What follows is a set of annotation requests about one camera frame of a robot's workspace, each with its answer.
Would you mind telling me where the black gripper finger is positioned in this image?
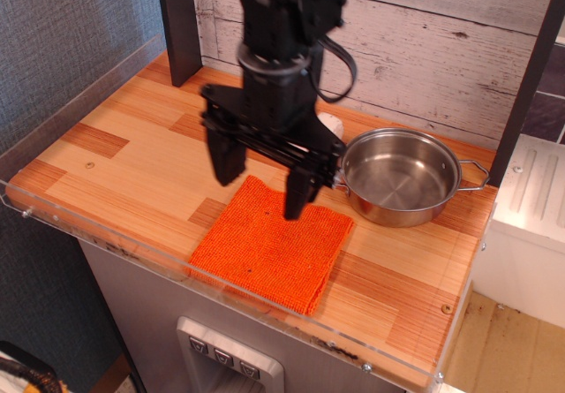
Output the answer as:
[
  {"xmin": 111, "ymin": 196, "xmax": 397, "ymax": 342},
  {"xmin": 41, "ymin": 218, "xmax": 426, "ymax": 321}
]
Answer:
[
  {"xmin": 284, "ymin": 166, "xmax": 325, "ymax": 220},
  {"xmin": 207, "ymin": 128, "xmax": 246, "ymax": 186}
]

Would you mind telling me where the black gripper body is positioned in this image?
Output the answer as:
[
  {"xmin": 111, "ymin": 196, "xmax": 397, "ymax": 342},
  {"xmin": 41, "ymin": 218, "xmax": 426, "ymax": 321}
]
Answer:
[{"xmin": 201, "ymin": 64, "xmax": 345, "ymax": 187}]

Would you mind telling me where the orange knitted cloth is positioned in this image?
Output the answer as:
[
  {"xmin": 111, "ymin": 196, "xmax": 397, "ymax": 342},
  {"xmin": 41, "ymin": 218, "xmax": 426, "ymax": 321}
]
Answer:
[{"xmin": 189, "ymin": 176, "xmax": 354, "ymax": 315}]

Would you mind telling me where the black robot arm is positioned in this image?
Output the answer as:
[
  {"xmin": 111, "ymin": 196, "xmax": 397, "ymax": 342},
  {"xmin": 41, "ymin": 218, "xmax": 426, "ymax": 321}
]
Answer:
[{"xmin": 201, "ymin": 0, "xmax": 357, "ymax": 220}]

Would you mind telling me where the white red toy food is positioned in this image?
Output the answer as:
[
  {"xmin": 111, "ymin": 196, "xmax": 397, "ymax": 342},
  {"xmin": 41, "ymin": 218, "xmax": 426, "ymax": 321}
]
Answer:
[{"xmin": 318, "ymin": 112, "xmax": 344, "ymax": 140}]

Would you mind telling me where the stainless steel pot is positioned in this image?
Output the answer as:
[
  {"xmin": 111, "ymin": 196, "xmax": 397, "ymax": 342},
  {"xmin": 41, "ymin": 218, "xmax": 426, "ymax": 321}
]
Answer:
[{"xmin": 333, "ymin": 128, "xmax": 490, "ymax": 228}]

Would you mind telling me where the grey toy fridge cabinet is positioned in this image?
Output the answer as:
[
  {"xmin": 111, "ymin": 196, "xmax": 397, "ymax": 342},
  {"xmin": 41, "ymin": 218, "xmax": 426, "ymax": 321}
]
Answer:
[{"xmin": 79, "ymin": 241, "xmax": 399, "ymax": 392}]

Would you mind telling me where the silver dispenser panel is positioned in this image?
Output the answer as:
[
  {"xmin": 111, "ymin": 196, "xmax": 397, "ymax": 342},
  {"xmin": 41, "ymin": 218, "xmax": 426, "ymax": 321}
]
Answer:
[{"xmin": 176, "ymin": 316, "xmax": 285, "ymax": 392}]

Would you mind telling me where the white plastic cabinet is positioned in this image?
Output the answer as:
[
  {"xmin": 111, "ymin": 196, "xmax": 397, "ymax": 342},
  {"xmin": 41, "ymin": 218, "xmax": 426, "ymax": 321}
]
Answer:
[{"xmin": 471, "ymin": 135, "xmax": 564, "ymax": 327}]

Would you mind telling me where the yellow black object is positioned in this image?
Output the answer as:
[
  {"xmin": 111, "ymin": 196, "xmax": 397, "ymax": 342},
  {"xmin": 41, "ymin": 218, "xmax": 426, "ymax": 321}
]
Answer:
[{"xmin": 1, "ymin": 357, "xmax": 68, "ymax": 392}]

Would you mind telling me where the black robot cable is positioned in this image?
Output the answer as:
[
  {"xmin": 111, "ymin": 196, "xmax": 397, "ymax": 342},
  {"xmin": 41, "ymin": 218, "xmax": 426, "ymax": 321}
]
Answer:
[{"xmin": 308, "ymin": 34, "xmax": 358, "ymax": 104}]

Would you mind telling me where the dark grey left post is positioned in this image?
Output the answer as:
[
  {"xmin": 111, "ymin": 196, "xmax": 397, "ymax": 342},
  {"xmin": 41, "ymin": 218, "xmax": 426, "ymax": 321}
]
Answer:
[{"xmin": 160, "ymin": 0, "xmax": 202, "ymax": 87}]

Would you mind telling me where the dark grey post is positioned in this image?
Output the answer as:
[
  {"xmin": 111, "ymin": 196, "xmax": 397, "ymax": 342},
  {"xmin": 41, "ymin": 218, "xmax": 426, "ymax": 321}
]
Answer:
[
  {"xmin": 160, "ymin": 0, "xmax": 202, "ymax": 87},
  {"xmin": 488, "ymin": 0, "xmax": 564, "ymax": 187}
]

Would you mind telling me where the clear acrylic guard rail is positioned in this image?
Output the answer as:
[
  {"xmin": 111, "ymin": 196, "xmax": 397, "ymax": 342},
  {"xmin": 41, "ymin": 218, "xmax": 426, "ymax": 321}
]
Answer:
[{"xmin": 1, "ymin": 55, "xmax": 496, "ymax": 392}]

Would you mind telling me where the dark grey right post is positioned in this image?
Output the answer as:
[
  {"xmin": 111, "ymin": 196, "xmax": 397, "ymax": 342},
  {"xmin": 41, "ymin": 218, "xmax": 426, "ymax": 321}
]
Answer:
[{"xmin": 488, "ymin": 0, "xmax": 564, "ymax": 187}]

